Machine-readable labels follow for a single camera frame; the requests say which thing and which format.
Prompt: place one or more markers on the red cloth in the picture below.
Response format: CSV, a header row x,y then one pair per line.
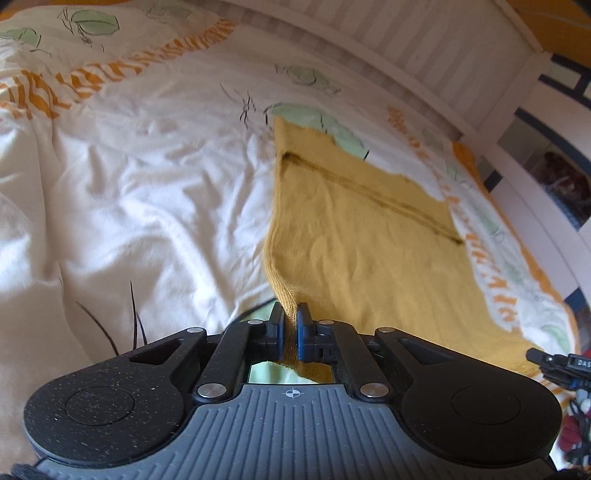
x,y
572,436

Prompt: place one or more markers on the yellow knit sweater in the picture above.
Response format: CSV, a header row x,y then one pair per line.
x,y
369,258

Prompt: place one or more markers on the white wooden bed frame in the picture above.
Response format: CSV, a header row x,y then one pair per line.
x,y
415,55

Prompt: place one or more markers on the white leaf-print duvet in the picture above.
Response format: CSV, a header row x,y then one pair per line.
x,y
138,184

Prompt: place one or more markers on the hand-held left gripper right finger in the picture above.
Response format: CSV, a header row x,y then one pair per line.
x,y
302,330

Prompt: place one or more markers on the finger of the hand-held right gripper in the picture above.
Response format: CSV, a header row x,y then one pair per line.
x,y
561,364

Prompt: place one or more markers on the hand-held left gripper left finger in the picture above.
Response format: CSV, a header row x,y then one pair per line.
x,y
277,332

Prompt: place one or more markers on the orange bed sheet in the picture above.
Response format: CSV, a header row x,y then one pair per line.
x,y
468,161

